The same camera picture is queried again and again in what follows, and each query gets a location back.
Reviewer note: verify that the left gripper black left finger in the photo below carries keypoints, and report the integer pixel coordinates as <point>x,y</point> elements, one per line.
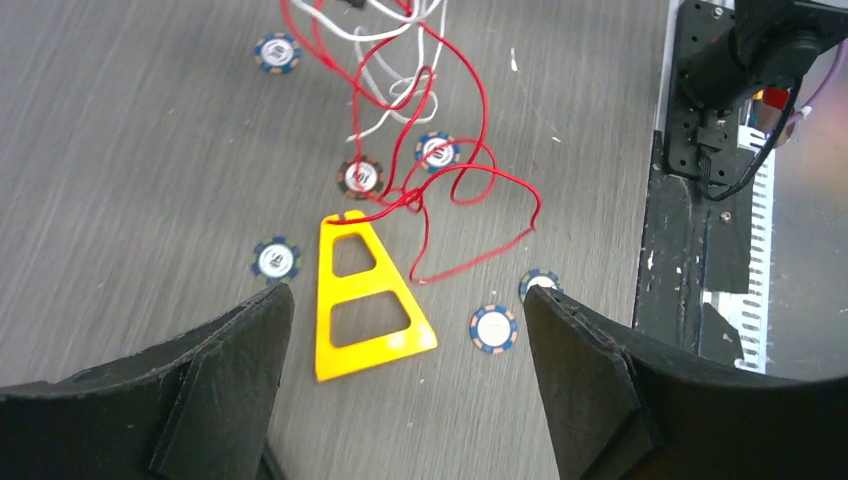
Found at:
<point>197,406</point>

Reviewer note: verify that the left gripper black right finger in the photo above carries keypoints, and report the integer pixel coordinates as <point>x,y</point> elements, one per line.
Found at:
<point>622,405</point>

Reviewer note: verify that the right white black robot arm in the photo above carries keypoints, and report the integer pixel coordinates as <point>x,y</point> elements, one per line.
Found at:
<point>721,58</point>

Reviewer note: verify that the dark chip lower left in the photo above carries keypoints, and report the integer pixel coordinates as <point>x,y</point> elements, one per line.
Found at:
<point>493,329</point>

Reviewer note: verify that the dark chip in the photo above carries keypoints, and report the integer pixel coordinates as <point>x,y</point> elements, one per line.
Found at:
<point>436,150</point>
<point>277,53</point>
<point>493,329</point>
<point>276,260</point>

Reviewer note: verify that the dark chip lowest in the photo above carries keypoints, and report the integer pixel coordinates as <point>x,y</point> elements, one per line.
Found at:
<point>538,277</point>

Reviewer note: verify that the dark chip upper left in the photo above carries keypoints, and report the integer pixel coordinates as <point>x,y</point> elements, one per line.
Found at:
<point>276,260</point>

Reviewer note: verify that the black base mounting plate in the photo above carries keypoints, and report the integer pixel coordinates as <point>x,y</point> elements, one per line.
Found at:
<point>684,251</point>

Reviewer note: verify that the dark chip middle right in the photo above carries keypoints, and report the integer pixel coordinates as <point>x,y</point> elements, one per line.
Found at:
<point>436,150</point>

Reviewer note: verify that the dark chip upper right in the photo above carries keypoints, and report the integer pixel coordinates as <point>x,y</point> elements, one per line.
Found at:
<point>277,53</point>

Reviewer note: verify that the yellow triangular plastic frame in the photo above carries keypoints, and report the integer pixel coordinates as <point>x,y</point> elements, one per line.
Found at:
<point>368,318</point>

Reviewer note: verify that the slotted aluminium rail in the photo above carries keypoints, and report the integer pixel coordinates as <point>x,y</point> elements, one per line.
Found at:
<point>750,214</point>

